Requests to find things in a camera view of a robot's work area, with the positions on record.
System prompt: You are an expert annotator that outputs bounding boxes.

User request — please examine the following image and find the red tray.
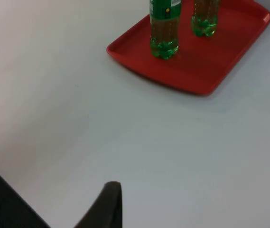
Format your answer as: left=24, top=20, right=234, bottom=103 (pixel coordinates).
left=106, top=0, right=270, bottom=96

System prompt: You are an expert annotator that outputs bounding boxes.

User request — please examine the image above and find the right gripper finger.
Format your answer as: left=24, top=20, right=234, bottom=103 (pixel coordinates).
left=74, top=181, right=123, bottom=228

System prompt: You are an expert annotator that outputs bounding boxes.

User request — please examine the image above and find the green plastic bottle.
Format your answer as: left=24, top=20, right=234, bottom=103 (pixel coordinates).
left=191, top=0, right=222, bottom=38
left=149, top=0, right=183, bottom=60

